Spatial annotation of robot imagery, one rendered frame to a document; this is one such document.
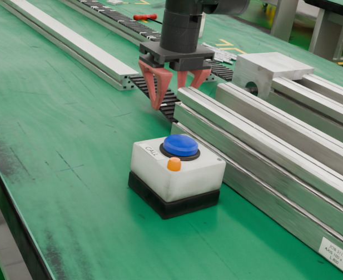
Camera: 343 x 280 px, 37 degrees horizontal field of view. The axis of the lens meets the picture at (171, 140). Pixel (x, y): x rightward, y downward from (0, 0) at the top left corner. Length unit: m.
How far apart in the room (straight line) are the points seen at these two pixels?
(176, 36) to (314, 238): 0.35
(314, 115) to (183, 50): 0.22
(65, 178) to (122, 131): 0.16
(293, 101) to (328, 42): 1.88
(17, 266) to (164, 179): 0.86
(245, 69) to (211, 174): 0.34
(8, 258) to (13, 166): 0.76
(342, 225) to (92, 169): 0.30
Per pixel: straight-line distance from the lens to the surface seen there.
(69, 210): 0.57
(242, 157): 0.62
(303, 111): 0.80
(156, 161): 0.56
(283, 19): 3.73
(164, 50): 0.76
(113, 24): 1.29
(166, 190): 0.55
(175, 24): 0.75
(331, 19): 2.61
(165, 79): 0.75
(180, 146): 0.57
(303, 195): 0.57
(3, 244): 1.43
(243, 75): 0.88
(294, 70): 0.87
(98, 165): 0.66
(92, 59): 0.99
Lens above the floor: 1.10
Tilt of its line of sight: 25 degrees down
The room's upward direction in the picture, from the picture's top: 9 degrees clockwise
